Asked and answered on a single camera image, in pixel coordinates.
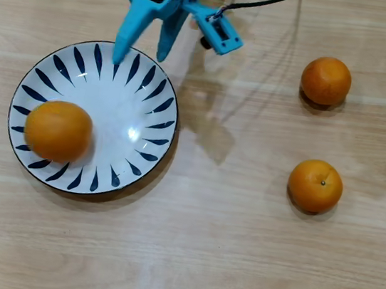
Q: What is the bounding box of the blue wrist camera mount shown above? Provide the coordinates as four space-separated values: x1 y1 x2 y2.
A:
177 1 249 59

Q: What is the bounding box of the white plate with blue strokes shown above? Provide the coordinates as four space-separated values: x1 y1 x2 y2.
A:
0 28 189 208

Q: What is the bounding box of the small orange without stem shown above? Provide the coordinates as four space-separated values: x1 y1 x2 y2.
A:
298 53 355 110

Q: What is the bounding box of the black camera cable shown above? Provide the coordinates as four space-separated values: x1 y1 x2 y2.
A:
210 0 303 33

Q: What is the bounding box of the small orange with green stem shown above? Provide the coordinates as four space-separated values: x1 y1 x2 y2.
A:
283 155 347 217

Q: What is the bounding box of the large orange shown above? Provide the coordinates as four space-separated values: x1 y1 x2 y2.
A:
20 95 97 168

